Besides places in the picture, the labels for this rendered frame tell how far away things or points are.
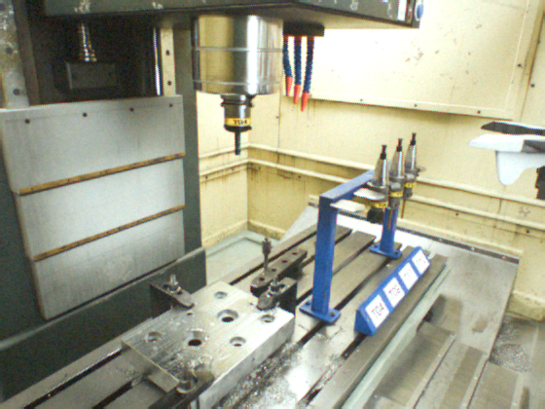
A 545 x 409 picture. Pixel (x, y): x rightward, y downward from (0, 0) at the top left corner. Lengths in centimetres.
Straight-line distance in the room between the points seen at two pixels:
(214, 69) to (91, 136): 48
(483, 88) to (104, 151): 122
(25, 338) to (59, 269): 19
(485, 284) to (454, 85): 71
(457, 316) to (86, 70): 133
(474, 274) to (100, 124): 132
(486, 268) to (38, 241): 143
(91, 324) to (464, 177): 134
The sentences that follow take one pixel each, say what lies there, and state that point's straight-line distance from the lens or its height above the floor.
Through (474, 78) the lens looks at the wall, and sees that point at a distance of 160.
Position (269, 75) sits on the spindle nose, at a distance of 70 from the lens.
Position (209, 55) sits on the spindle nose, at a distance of 69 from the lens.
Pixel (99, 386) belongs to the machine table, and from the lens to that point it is 96.
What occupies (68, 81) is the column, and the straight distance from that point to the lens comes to 111.
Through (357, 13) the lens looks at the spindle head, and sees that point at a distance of 68.
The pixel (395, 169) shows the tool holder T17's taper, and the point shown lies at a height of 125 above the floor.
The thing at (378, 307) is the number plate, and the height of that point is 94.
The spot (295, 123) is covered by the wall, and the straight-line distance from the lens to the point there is 191.
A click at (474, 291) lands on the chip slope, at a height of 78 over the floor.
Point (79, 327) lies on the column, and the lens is 127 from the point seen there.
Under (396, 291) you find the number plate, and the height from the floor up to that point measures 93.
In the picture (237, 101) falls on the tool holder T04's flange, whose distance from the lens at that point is 74.
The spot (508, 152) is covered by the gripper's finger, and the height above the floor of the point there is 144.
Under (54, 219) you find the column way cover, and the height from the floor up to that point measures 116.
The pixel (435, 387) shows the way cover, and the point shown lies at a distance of 122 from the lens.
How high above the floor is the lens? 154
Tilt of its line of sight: 20 degrees down
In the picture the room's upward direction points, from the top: 1 degrees clockwise
